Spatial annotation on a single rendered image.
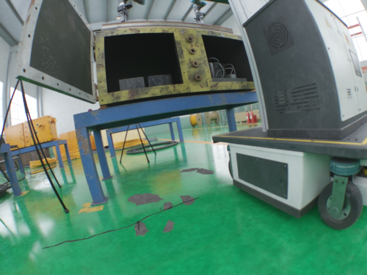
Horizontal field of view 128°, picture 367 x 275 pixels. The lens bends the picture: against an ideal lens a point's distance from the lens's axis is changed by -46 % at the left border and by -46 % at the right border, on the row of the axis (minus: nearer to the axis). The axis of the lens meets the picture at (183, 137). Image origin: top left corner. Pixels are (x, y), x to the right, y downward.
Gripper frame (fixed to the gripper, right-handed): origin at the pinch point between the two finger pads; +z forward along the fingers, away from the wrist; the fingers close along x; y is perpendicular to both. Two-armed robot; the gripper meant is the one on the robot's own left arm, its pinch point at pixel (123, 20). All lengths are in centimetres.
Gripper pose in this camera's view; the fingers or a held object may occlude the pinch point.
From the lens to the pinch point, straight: 153.8
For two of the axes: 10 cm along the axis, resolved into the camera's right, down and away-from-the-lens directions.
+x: -1.5, 1.1, -9.8
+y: -9.7, 1.6, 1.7
